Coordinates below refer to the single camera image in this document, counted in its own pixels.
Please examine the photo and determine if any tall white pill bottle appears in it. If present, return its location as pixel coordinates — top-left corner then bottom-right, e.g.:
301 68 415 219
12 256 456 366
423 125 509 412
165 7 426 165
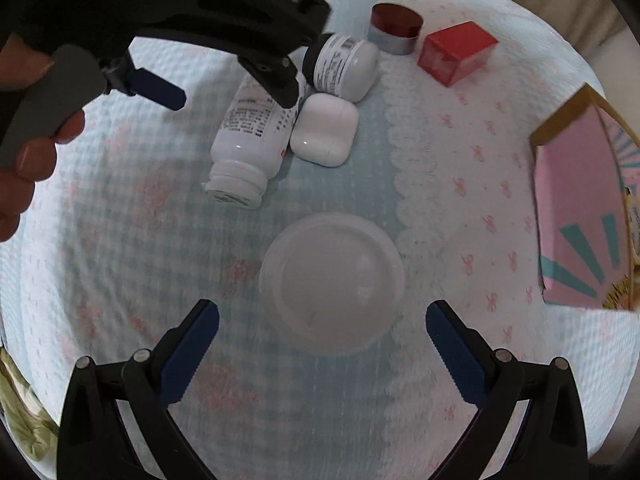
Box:
201 72 301 210

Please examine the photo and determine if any person's left hand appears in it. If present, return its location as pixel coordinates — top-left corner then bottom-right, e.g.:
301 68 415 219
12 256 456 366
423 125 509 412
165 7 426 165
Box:
0 35 86 243

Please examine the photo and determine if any red and silver tape roll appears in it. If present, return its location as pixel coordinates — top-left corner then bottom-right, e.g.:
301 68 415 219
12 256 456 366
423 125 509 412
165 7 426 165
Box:
368 3 424 56

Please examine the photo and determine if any olive green cloth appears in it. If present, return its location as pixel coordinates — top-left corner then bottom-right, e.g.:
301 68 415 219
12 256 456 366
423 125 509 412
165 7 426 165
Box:
0 347 61 463

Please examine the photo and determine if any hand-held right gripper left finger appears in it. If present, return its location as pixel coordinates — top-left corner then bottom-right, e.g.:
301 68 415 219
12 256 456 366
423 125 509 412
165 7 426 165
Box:
56 298 221 480

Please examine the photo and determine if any red cube box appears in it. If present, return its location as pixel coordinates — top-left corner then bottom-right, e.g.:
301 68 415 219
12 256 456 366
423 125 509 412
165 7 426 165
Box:
417 21 499 87

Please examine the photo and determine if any white jar with black lid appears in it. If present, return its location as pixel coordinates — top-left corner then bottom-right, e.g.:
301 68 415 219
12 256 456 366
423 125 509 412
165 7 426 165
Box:
301 32 379 103

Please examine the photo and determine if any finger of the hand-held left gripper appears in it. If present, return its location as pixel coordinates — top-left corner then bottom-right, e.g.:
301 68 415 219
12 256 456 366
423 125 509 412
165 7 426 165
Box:
127 52 187 111
237 55 306 110

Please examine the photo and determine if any checkered bow print blanket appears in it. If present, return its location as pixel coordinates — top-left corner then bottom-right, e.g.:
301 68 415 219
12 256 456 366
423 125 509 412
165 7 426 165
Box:
0 0 633 480

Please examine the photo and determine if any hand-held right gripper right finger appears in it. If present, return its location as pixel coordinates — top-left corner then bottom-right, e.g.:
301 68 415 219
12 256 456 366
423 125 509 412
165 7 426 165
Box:
425 300 589 480

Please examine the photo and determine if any white earbuds case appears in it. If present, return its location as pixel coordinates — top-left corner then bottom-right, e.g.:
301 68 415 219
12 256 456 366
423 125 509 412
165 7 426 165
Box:
290 92 360 167

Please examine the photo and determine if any pink cardboard box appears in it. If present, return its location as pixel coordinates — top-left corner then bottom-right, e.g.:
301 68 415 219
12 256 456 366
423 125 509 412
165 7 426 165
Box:
529 82 640 316

